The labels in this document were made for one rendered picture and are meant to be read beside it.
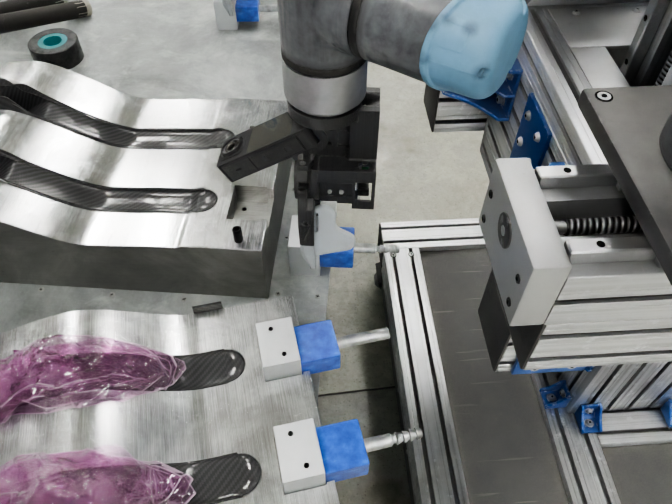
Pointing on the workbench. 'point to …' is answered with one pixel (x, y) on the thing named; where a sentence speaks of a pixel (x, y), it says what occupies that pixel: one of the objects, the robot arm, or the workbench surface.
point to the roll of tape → (56, 47)
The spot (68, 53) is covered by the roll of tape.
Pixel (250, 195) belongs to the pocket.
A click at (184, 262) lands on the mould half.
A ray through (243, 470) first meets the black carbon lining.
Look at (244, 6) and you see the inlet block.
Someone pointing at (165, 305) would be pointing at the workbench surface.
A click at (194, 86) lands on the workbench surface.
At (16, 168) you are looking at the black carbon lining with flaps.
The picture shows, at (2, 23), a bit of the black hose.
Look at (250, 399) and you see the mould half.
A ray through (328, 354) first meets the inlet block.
